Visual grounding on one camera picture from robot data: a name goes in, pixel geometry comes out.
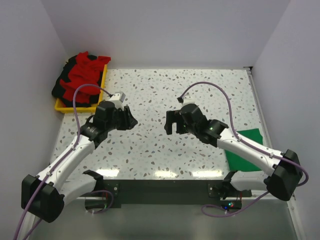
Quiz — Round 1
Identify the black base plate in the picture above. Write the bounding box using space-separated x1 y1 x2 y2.
84 178 253 214

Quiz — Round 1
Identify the red t-shirt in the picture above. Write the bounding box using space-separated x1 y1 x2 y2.
66 51 111 89

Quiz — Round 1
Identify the yellow plastic tray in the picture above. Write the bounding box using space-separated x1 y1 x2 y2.
54 64 108 114

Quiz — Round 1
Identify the folded green t-shirt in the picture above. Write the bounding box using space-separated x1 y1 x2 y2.
218 128 263 172

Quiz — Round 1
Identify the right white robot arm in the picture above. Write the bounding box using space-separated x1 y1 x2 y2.
164 103 303 201

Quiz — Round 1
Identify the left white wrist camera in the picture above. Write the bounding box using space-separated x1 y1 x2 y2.
108 92 126 110

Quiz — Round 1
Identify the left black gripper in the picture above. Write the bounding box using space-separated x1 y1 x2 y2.
105 106 138 132

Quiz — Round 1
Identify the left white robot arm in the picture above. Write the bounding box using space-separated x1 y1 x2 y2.
21 100 138 223

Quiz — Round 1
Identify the black t-shirt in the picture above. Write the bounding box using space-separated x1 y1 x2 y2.
51 55 99 108

